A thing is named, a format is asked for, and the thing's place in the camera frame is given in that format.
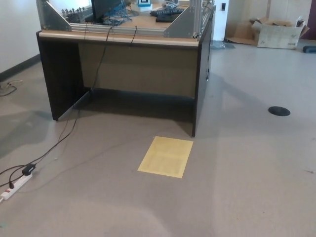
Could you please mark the white power strip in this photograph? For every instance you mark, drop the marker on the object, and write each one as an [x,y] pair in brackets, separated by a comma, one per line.
[17,185]

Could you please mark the open cardboard box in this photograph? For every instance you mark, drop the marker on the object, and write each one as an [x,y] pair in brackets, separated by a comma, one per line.
[279,37]

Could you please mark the white box blue print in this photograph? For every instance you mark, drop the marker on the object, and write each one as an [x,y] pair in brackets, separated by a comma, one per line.
[144,5]

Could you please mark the black round floor cover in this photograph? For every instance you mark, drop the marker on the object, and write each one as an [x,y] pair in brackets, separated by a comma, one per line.
[279,110]

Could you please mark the flat black device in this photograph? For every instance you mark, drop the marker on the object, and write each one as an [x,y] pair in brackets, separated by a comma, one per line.
[168,17]

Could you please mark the black power adapter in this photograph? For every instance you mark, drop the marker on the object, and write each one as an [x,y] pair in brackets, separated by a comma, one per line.
[29,169]

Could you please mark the flat cardboard sheet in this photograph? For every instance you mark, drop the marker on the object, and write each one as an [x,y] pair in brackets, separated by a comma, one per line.
[240,33]

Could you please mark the aluminium profile frame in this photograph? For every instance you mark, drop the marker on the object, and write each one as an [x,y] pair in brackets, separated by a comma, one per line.
[56,18]

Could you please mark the dark wooden desk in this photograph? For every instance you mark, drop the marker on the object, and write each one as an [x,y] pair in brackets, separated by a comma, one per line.
[61,74]

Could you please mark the black keyboard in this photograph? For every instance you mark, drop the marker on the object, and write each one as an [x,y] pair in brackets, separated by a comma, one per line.
[168,11]

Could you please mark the clear plastic wrap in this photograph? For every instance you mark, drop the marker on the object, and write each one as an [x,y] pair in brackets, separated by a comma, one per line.
[222,44]

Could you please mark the white pillar black panel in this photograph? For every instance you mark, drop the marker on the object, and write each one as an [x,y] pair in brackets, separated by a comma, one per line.
[219,19]

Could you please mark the black computer monitor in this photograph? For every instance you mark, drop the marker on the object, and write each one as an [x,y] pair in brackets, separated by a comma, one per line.
[101,7]

